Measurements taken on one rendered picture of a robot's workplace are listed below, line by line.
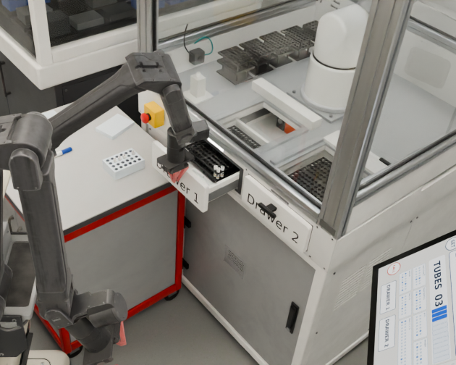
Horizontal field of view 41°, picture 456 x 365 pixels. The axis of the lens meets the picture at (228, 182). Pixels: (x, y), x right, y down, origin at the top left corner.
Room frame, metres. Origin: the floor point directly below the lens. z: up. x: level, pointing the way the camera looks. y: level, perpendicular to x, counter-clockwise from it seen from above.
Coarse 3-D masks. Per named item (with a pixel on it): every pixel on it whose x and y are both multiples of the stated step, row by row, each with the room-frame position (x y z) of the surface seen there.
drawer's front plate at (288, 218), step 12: (252, 180) 1.46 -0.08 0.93; (252, 192) 1.45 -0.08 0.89; (264, 192) 1.41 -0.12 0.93; (264, 204) 1.40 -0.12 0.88; (276, 204) 1.37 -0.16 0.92; (264, 216) 1.40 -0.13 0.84; (276, 216) 1.36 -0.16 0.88; (288, 216) 1.33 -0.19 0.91; (276, 228) 1.35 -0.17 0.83; (288, 228) 1.32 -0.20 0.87; (300, 228) 1.29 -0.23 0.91; (288, 240) 1.31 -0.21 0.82; (300, 240) 1.28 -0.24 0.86
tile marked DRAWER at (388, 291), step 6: (390, 282) 1.02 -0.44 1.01; (396, 282) 1.01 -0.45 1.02; (384, 288) 1.01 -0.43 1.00; (390, 288) 1.00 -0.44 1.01; (396, 288) 0.99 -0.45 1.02; (384, 294) 0.99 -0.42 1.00; (390, 294) 0.98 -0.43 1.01; (384, 300) 0.98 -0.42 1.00; (390, 300) 0.97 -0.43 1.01; (384, 306) 0.95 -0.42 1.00; (390, 306) 0.95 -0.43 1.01; (384, 312) 0.94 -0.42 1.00
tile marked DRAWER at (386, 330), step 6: (384, 318) 0.92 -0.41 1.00; (390, 318) 0.91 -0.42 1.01; (384, 324) 0.90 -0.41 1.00; (390, 324) 0.89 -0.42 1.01; (384, 330) 0.88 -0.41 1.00; (390, 330) 0.87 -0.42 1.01; (384, 336) 0.86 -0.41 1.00; (390, 336) 0.86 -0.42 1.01; (384, 342) 0.85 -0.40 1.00; (390, 342) 0.84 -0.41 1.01; (378, 348) 0.84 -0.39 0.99; (384, 348) 0.83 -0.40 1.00
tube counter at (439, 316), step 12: (432, 300) 0.90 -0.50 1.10; (444, 300) 0.89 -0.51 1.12; (432, 312) 0.87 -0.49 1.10; (444, 312) 0.85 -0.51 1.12; (432, 324) 0.84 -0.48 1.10; (444, 324) 0.82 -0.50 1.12; (432, 336) 0.81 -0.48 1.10; (444, 336) 0.79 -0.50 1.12; (432, 348) 0.77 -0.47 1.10; (444, 348) 0.76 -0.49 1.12; (432, 360) 0.75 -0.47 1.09; (444, 360) 0.73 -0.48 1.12
